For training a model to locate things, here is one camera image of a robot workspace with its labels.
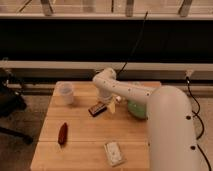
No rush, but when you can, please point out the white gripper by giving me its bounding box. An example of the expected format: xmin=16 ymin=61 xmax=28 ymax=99
xmin=98 ymin=88 xmax=119 ymax=113

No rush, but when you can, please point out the dark brown eraser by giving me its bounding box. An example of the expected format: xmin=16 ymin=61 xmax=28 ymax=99
xmin=88 ymin=102 xmax=107 ymax=117

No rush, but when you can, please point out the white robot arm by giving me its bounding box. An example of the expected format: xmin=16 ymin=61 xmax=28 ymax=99
xmin=93 ymin=68 xmax=201 ymax=171

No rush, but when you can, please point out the white sponge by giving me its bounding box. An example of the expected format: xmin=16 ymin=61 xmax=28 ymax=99
xmin=104 ymin=141 xmax=125 ymax=167

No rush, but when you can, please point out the green bowl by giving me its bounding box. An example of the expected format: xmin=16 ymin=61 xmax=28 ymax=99
xmin=127 ymin=101 xmax=146 ymax=119

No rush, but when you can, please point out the clear plastic cup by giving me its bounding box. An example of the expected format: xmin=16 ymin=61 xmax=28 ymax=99
xmin=59 ymin=83 xmax=74 ymax=105

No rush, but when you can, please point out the black office chair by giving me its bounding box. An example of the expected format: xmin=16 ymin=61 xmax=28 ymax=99
xmin=0 ymin=68 xmax=33 ymax=144

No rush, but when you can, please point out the black hanging cable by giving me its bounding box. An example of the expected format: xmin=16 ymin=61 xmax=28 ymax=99
xmin=116 ymin=10 xmax=150 ymax=76

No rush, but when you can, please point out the black floor cable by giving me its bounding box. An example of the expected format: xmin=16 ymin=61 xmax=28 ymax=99
xmin=185 ymin=76 xmax=213 ymax=171

